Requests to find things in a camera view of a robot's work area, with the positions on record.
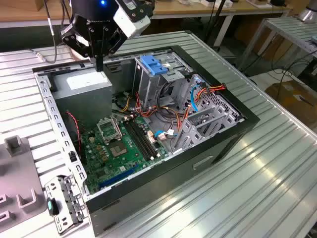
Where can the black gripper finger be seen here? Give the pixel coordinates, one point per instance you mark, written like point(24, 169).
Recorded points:
point(68, 37)
point(117, 41)

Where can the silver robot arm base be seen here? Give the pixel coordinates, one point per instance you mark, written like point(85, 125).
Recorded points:
point(308, 12)

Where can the grey metal disk bay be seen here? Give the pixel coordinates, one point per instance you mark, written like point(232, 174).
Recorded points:
point(192, 135)

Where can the blue plastic drive latch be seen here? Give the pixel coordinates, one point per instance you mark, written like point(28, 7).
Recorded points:
point(152, 65)

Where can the grey metal drive cage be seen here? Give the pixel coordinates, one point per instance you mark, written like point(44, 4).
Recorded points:
point(146, 84)

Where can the grey power supply unit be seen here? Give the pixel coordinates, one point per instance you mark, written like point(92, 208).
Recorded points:
point(81, 104)

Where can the thin metal locking lever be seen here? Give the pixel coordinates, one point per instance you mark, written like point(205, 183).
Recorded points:
point(118, 127)

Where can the black RAM slot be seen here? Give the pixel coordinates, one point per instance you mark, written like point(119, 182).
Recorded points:
point(137, 138)
point(148, 138)
point(141, 138)
point(145, 138)

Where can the black stand pole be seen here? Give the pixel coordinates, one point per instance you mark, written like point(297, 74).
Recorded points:
point(216, 19)

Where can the white board power socket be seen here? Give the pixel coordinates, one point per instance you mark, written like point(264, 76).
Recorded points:
point(151, 137)

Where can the CPU socket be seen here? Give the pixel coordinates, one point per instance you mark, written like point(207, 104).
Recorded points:
point(118, 150)

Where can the green motherboard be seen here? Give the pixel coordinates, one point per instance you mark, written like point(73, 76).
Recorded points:
point(128, 160)

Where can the black plastic clip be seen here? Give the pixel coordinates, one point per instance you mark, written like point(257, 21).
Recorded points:
point(73, 156)

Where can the wooden desk with white legs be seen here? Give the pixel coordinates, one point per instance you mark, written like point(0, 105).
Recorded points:
point(247, 10)

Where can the blue expansion slot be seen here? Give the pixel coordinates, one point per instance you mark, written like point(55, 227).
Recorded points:
point(119, 176)

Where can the black open PC case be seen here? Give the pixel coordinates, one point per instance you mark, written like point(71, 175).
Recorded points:
point(161, 178)

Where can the grey parts rack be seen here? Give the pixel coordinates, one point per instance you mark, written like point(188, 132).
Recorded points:
point(17, 173)

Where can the black latch with teal button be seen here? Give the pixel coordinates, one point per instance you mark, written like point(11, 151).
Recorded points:
point(55, 207)

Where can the large brown cardboard box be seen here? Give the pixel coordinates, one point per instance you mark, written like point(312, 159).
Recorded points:
point(292, 99)

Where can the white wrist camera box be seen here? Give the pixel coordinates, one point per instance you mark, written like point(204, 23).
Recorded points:
point(131, 22)

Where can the grey metal card bracket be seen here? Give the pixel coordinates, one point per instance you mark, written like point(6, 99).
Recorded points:
point(74, 203)

